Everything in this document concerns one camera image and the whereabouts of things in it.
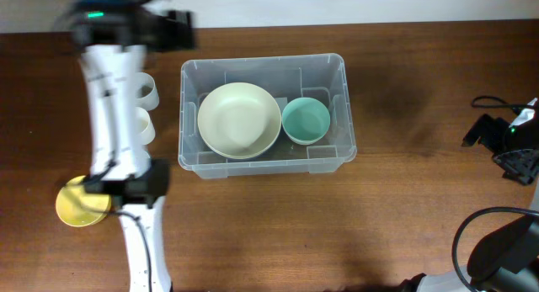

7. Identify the clear plastic storage bin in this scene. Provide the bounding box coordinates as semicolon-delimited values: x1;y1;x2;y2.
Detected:
178;53;357;179

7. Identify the green small bowl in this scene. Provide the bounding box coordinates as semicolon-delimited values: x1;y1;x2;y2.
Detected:
282;98;330;145

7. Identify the white label in bin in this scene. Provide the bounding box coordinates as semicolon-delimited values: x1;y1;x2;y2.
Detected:
275;98;288;113

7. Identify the cream large bowl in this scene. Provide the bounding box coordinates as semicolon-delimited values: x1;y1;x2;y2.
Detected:
197;82;282;160

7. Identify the grey cup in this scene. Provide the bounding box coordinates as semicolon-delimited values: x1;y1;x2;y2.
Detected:
135;72;160;111

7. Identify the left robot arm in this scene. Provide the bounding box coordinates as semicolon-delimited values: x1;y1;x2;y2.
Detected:
58;0;195;291

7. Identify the yellow small bowl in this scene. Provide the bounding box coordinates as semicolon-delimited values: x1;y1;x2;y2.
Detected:
55;176;112;227

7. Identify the cream cup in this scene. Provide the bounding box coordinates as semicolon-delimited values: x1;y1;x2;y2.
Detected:
136;107;156;146

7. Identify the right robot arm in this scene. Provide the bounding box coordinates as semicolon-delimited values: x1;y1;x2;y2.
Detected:
397;96;538;292

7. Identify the right black cable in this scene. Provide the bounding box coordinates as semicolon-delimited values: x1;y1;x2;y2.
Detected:
451;95;539;292

